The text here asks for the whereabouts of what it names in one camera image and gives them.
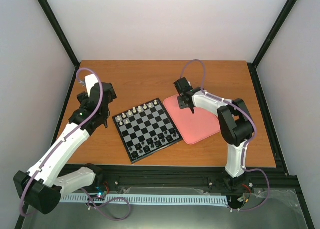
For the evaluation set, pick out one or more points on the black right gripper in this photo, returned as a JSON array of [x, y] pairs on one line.
[[181, 105]]

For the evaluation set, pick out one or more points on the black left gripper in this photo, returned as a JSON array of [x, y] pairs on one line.
[[114, 95]]

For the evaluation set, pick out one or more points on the pink plastic tray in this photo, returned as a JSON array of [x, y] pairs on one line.
[[193, 127]]

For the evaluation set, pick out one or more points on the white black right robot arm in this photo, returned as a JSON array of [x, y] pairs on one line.
[[236, 126]]

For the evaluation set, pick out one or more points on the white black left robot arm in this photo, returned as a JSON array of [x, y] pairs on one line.
[[41, 186]]

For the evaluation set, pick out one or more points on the black grey chess board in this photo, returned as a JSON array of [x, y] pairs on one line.
[[146, 128]]

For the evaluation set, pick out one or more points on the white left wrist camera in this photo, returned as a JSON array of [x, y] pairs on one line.
[[89, 82]]

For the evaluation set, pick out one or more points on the black aluminium frame rail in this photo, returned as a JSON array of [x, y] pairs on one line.
[[205, 178]]

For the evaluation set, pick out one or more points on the left black corner post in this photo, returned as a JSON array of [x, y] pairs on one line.
[[44, 4]]

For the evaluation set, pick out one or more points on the black corner post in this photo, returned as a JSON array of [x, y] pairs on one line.
[[283, 15], [44, 4]]

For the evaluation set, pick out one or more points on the white slotted cable duct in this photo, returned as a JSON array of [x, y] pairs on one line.
[[164, 200]]

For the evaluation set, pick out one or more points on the right black corner post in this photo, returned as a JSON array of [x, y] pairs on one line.
[[283, 15]]

